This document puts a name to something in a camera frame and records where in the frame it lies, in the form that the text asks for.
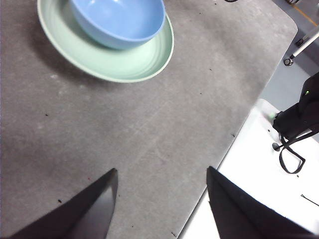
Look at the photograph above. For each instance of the blue ribbed bowl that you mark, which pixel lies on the blue ribbed bowl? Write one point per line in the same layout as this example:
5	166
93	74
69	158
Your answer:
119	20

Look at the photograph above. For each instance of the green shallow plate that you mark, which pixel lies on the green shallow plate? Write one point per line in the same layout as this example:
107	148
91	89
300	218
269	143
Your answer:
112	64

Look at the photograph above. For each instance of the white stand leg with caster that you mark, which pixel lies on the white stand leg with caster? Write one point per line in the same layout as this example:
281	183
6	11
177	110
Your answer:
302	47

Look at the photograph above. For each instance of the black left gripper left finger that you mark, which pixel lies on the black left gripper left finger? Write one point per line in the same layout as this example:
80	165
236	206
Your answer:
82	214

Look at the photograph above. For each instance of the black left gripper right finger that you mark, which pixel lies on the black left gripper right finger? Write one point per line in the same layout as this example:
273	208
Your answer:
244	214

